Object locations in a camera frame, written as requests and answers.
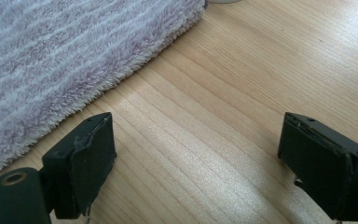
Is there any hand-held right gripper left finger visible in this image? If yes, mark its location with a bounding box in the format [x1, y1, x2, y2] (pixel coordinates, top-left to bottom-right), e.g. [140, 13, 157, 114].
[41, 112, 117, 220]

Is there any purple striped fluffy towel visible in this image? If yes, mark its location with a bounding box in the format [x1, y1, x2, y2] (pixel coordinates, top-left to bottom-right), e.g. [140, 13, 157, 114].
[0, 0, 207, 182]

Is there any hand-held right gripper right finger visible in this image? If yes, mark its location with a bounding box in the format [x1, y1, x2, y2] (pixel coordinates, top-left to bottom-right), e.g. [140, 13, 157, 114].
[277, 112, 358, 222]

